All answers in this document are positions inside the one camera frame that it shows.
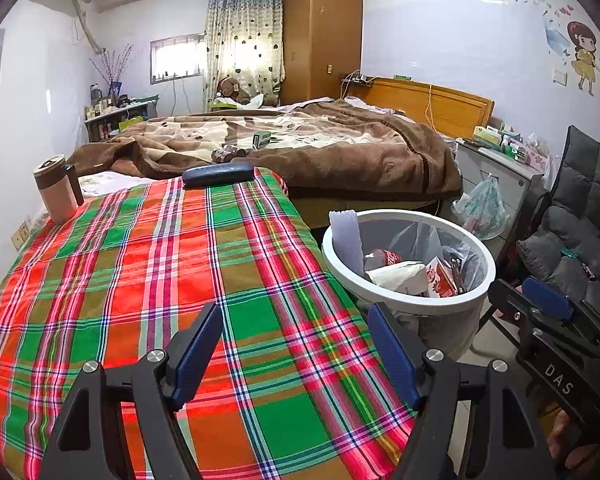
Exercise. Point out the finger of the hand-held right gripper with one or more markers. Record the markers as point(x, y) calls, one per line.
point(547, 300)
point(507, 305)

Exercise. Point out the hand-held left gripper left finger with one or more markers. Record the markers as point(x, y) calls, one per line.
point(200, 350)

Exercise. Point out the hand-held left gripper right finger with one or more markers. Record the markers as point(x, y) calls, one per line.
point(392, 355)

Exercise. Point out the white round trash bin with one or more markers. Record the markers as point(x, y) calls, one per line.
point(415, 302)

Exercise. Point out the small pink white box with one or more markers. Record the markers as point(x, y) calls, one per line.
point(440, 280)

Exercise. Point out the clear cola bottle red label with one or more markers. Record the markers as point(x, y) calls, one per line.
point(385, 259)

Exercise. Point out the long white foam net sleeve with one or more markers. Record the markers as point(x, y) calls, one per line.
point(347, 240)

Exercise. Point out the person's right hand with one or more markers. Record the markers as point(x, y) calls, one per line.
point(567, 435)

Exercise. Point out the plaid tablecloth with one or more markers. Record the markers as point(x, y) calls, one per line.
point(130, 285)

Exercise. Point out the hanging plastic bag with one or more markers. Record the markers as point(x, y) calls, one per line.
point(482, 210)

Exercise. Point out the clear bin liner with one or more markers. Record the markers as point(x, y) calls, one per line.
point(420, 235)

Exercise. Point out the chair with grey cushion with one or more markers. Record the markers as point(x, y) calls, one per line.
point(580, 185)

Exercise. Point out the grey drawer cabinet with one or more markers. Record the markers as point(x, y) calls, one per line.
point(505, 175)

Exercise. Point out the pile of small boxes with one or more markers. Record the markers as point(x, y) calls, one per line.
point(490, 135)

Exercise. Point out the dark blue glasses case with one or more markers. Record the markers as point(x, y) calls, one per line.
point(217, 175)

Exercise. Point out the brown blanket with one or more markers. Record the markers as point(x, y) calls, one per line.
point(380, 160)

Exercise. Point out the wooden bed headboard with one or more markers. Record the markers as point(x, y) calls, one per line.
point(455, 110)

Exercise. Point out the brown mug with lid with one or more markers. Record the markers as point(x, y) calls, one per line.
point(55, 195)

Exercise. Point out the small green white box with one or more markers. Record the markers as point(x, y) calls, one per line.
point(262, 140)

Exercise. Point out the small shelf desk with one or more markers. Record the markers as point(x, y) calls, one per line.
point(135, 121)

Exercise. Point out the row of toiletry bottles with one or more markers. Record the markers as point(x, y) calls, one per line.
point(102, 107)

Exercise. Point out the brown teddy bear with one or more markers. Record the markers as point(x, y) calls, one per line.
point(227, 87)

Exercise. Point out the power strip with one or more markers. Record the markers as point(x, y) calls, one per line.
point(360, 79)

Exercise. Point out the vase with dry branches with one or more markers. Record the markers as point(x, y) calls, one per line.
point(114, 87)

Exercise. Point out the small window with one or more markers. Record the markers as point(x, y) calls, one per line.
point(177, 57)

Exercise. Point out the patterned curtain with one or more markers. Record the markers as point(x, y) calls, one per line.
point(245, 35)

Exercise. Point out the wooden wardrobe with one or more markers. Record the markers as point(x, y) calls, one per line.
point(320, 35)

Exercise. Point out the wall socket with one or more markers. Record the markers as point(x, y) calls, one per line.
point(21, 234)

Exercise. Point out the white wall switch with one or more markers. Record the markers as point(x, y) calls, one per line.
point(560, 76)

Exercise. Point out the cartoon girl wall sticker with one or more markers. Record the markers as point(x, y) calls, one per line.
point(582, 50)

